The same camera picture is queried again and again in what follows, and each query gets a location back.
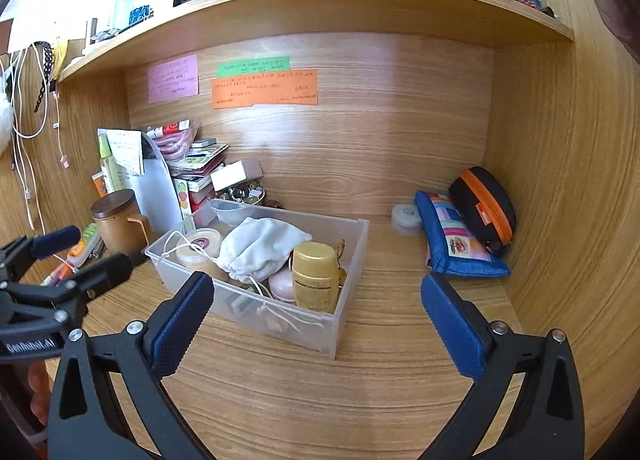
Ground black braided cord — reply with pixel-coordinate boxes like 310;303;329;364
34;41;55;113

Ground white round case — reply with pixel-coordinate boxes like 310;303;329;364
391;204;422;236

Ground white card box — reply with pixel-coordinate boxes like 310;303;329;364
210;160;263;191

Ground wooden desktop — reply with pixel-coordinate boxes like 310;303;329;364
45;195;526;460

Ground yellow bottle gold cap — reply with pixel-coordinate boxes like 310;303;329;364
291;242;342;315

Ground black case orange zipper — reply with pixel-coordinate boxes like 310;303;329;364
448;166;517;257

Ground white cable pink plug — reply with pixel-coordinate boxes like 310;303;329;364
50;85;69;171

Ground handwritten white papers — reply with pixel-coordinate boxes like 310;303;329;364
97;128;146;176

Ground bundle of pens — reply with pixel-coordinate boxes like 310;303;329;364
40;260;76;288

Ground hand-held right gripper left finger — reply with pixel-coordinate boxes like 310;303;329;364
47;270;216;460

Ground round cream jar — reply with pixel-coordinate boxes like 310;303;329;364
175;228;224;271

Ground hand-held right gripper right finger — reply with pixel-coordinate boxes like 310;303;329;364
415;272;586;460

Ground person's left hand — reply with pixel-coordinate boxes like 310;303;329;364
27;367;52;422

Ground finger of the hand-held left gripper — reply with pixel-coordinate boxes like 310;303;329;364
27;225;82;261
60;252;135;302

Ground bowl of beads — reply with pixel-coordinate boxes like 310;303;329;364
215;180;266;206

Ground orange paper note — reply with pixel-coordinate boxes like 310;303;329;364
211;69;319;110

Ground pink paper note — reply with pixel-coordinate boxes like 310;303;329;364
147;54;200;104

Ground white cloth drawstring pouch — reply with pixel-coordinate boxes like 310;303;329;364
218;217;313;283

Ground orange and white tube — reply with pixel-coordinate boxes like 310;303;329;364
67;222;103;266

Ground pink coiled cable package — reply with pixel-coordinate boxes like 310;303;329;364
146;121;201;161

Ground pink round compact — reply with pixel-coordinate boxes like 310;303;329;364
268;270;297;302

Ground brown mug with wooden lid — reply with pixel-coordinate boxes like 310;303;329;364
90;189;152;257

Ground stack of booklets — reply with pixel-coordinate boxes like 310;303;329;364
167;139;231;221

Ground blue patchwork pouch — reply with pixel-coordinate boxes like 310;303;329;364
414;190;511;278

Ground green paper note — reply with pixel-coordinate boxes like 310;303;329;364
217;56;291;77

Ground white charging cable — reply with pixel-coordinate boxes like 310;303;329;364
7;47;46;231

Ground clear plastic storage box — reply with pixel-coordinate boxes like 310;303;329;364
145;198;370;360

